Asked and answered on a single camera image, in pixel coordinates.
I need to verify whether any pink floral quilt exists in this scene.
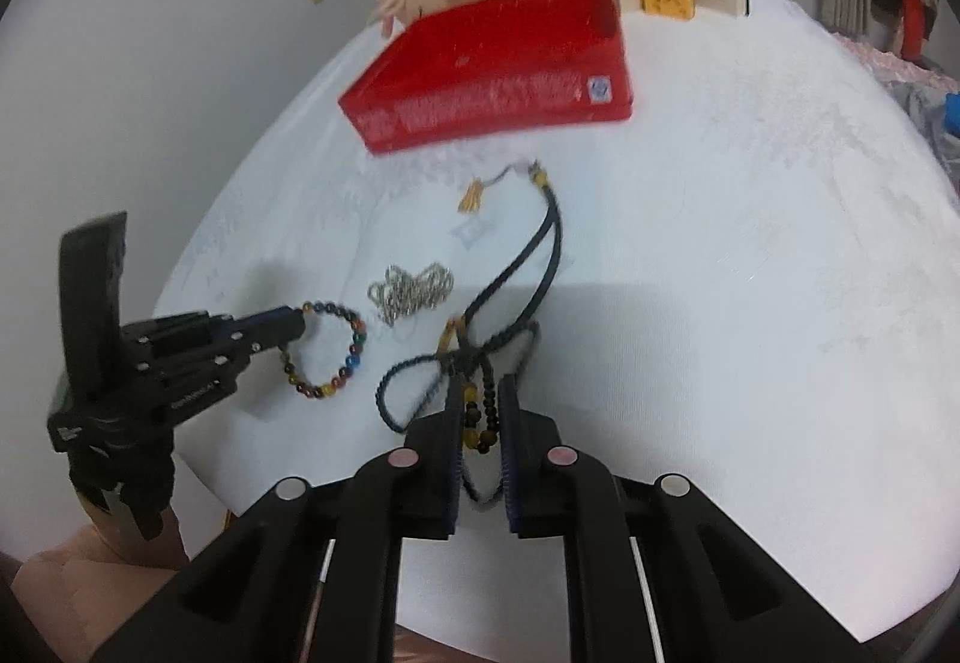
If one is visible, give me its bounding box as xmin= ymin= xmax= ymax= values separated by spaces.
xmin=831 ymin=29 xmax=960 ymax=92

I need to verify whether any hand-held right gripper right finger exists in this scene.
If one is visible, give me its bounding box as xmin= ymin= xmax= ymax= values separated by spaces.
xmin=499 ymin=374 xmax=871 ymax=663

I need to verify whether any multicolour bead bracelet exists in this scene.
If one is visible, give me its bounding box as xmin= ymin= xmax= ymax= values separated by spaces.
xmin=281 ymin=301 xmax=368 ymax=401

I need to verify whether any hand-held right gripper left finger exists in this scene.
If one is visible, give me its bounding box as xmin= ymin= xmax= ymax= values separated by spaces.
xmin=94 ymin=374 xmax=462 ymax=663

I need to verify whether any black braided cord lanyard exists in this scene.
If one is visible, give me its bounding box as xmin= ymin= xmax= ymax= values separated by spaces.
xmin=459 ymin=160 xmax=567 ymax=343

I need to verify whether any long black bead necklace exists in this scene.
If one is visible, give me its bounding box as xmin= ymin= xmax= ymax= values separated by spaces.
xmin=375 ymin=314 xmax=542 ymax=510

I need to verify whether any person's left hand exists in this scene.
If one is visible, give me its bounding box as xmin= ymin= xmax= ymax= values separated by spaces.
xmin=11 ymin=483 xmax=192 ymax=663

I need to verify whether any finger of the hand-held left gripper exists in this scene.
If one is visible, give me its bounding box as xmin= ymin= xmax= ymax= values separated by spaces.
xmin=238 ymin=328 xmax=306 ymax=362
xmin=223 ymin=305 xmax=310 ymax=339

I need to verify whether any silver chain necklace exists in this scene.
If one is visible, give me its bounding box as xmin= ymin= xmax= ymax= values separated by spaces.
xmin=367 ymin=263 xmax=456 ymax=326

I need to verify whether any red fire extinguisher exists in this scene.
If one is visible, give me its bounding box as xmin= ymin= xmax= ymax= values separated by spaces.
xmin=900 ymin=0 xmax=940 ymax=62

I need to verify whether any large red tin box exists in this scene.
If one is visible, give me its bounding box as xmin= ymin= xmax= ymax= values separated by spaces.
xmin=337 ymin=0 xmax=637 ymax=155

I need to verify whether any grey cloth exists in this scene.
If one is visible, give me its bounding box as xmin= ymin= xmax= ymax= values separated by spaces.
xmin=898 ymin=82 xmax=960 ymax=199

